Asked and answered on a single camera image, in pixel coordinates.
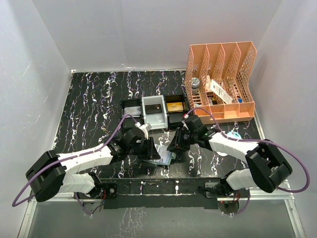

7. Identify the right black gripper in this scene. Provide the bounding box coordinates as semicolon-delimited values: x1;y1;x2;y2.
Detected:
167;127;198;152

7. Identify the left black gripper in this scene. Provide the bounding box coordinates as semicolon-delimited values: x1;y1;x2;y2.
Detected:
127;136;160;160

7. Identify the green card holder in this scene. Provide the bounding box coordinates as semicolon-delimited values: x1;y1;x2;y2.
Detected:
143;144;176;166

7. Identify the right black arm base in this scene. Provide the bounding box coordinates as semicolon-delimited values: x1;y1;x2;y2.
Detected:
198;182;251;198

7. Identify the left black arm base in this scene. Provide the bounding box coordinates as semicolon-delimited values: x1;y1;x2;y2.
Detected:
85;183;118;200

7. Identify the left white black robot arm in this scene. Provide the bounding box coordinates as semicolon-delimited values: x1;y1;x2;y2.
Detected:
26;128;160;202

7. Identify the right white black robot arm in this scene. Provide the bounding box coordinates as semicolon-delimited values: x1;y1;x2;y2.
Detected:
167;115;293;197

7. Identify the gold credit card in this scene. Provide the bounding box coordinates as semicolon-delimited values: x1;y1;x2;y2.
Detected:
166;102;184;113

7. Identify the black credit card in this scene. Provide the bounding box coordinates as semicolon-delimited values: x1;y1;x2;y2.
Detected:
145;104;162;114

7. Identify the white middle tray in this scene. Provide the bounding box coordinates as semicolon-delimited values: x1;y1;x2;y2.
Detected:
141;95;168;130

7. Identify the left black tray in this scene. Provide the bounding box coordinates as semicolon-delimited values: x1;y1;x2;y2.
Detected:
120;98;144;132

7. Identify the round blue tape roll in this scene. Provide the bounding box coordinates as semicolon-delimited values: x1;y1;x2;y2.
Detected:
217;130;242;157

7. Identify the small round jar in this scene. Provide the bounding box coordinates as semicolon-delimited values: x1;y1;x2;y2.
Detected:
191;77;200;93

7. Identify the white paper packet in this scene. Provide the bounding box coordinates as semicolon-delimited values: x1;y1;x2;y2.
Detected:
210;79;233;104

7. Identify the orange file organizer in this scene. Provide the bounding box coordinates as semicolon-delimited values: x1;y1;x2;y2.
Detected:
184;41;257;124

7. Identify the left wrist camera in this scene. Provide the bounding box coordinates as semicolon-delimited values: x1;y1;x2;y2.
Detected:
139;123;152;134

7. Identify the aluminium frame rail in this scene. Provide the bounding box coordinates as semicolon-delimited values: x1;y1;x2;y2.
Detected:
19;184;306;238

